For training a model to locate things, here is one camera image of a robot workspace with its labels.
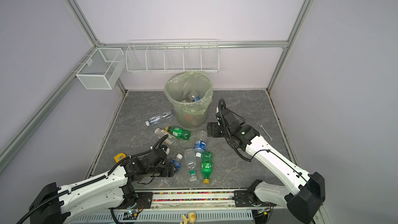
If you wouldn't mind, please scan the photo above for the clear bottle green cap small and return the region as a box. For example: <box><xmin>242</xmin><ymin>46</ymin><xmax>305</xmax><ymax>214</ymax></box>
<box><xmin>184</xmin><ymin>148</ymin><xmax>198</xmax><ymax>182</ymax></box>

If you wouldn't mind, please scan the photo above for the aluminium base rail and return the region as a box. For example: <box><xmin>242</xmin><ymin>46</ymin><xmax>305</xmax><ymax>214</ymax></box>
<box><xmin>80</xmin><ymin>188</ymin><xmax>325</xmax><ymax>214</ymax></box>

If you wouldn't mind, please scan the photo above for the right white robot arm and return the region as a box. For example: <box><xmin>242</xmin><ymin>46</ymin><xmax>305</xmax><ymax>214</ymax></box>
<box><xmin>207</xmin><ymin>98</ymin><xmax>325</xmax><ymax>224</ymax></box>

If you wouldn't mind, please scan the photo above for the clear bottle blue label white cap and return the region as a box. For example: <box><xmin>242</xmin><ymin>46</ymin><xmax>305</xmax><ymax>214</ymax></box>
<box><xmin>170</xmin><ymin>153</ymin><xmax>183</xmax><ymax>172</ymax></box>

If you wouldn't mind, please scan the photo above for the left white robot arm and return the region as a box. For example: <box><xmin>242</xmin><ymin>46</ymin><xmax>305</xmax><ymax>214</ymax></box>
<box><xmin>18</xmin><ymin>135</ymin><xmax>177</xmax><ymax>224</ymax></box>

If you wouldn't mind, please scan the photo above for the clear bottle dark blue neck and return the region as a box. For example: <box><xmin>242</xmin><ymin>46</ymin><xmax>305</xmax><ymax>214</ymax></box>
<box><xmin>145</xmin><ymin>111</ymin><xmax>173</xmax><ymax>126</ymax></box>

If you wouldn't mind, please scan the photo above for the green-lined mesh waste bin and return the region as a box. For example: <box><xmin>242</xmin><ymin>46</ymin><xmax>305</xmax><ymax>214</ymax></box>
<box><xmin>164</xmin><ymin>71</ymin><xmax>214</xmax><ymax>129</ymax></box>

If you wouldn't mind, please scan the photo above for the yellow tape measure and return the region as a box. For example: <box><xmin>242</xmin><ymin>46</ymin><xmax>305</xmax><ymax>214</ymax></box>
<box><xmin>114</xmin><ymin>152</ymin><xmax>126</xmax><ymax>163</ymax></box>

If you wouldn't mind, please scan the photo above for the silver wrench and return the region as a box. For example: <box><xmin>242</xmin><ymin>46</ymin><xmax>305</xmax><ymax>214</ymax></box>
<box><xmin>258</xmin><ymin>123</ymin><xmax>274</xmax><ymax>142</ymax></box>

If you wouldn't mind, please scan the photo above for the white mesh wall basket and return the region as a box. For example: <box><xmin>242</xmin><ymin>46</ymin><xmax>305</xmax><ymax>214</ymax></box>
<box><xmin>76</xmin><ymin>48</ymin><xmax>126</xmax><ymax>90</ymax></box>

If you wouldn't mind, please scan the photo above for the white wire wall shelf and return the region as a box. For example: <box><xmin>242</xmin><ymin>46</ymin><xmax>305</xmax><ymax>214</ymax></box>
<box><xmin>125</xmin><ymin>39</ymin><xmax>220</xmax><ymax>73</ymax></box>

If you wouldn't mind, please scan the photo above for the green bottle yellow cap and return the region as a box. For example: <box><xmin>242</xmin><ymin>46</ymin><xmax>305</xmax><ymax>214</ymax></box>
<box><xmin>201</xmin><ymin>151</ymin><xmax>213</xmax><ymax>184</ymax></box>
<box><xmin>165</xmin><ymin>126</ymin><xmax>191</xmax><ymax>141</ymax></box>

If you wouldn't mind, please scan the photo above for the yellow toy figure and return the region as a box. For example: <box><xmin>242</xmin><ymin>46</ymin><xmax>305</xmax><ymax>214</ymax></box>
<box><xmin>180</xmin><ymin>212</ymin><xmax>197</xmax><ymax>224</ymax></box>

